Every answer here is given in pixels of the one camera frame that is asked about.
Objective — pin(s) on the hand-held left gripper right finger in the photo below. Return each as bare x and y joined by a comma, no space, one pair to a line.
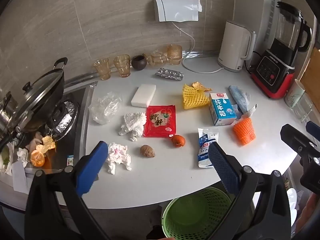
225,170

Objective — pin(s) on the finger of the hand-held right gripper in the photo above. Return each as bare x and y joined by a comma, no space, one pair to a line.
314,127
297,140

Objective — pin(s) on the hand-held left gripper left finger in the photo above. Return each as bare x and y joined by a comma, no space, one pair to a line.
92,170

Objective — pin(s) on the pink stained tissue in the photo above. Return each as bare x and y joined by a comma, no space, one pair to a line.
118,157

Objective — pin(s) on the white and blue sachet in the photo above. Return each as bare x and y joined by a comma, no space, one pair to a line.
206,137

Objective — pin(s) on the orange foam net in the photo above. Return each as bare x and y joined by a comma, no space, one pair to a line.
245,131

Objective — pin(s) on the small orange tangerine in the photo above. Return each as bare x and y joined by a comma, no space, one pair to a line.
178,140

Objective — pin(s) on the white torn wrapper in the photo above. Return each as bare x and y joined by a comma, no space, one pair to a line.
250,111

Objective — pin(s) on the brown nut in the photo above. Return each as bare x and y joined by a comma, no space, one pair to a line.
147,151

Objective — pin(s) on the blue and white milk carton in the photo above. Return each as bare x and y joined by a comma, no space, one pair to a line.
222,110

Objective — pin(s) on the white tissue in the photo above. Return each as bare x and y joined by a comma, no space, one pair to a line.
23,156
132,125

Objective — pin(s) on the green plastic waste basket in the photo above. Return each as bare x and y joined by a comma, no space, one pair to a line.
190,220

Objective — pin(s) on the clear plastic bag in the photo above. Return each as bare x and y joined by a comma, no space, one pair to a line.
105,108

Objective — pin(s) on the pale blue plastic wrapper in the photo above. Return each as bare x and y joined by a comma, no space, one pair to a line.
240,96

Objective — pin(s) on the yellow foam net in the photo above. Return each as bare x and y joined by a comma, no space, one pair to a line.
193,98

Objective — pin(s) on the red snack packet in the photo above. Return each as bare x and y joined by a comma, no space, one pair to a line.
160,121

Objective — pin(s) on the dried orange peel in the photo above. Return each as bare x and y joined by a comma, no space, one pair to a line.
200,86

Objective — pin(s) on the white foam block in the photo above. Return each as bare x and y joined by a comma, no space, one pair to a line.
143,95

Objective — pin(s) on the silver foil blister pack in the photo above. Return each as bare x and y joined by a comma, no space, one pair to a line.
169,74

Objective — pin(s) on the person's right hand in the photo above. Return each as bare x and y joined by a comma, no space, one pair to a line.
311,210

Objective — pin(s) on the clear glass jar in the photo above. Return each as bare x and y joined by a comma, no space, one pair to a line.
305,111

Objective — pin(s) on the stove sticker label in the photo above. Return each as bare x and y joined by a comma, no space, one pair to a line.
70,160

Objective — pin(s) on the black gas stove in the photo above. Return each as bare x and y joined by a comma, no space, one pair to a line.
60,155

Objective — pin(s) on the pale printed cup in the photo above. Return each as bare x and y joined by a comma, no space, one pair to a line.
294,95

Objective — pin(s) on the wooden cutting board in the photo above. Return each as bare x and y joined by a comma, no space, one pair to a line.
312,77

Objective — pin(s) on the yellow tangerine peel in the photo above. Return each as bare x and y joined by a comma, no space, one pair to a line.
47,143

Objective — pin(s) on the half peeled tangerine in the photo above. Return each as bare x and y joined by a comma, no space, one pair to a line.
38,159

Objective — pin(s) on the foil-lined stove burner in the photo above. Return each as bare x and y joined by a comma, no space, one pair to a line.
65,120

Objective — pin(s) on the white paper sheet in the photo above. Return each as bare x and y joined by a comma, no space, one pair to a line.
21,180

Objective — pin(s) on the black and red blender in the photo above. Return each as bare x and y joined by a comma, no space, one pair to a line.
277,65

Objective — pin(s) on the black wok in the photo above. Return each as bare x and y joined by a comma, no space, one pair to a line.
57,87

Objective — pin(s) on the glass wok lid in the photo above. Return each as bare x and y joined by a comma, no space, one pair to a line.
37,97

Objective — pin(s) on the stainless steel pot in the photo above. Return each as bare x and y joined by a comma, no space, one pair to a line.
7,110

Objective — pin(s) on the white electric kettle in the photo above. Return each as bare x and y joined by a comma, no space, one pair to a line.
233,47

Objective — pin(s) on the dark brown tea cup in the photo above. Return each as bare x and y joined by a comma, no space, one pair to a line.
138,63

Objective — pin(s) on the ribbed amber glass cup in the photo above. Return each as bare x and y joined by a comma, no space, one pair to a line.
174,54

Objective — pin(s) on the glass teapot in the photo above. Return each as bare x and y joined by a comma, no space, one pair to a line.
156,58

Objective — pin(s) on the white wall socket box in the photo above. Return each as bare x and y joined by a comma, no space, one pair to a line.
175,10

